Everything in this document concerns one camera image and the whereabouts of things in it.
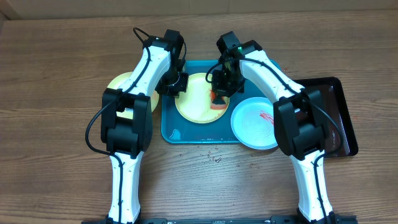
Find orange black sponge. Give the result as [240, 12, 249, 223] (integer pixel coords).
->
[210, 91, 228, 110]

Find yellow plate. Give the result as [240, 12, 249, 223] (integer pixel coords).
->
[175, 73, 229, 124]
[108, 72, 159, 119]

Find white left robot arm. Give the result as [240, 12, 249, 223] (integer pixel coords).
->
[100, 29, 188, 223]

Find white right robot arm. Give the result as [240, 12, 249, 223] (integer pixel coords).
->
[205, 32, 337, 223]

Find black rectangular tray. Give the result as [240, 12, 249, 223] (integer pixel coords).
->
[295, 77, 359, 157]

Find light blue plate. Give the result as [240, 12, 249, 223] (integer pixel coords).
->
[231, 97, 278, 150]

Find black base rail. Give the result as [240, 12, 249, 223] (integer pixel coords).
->
[81, 214, 358, 224]

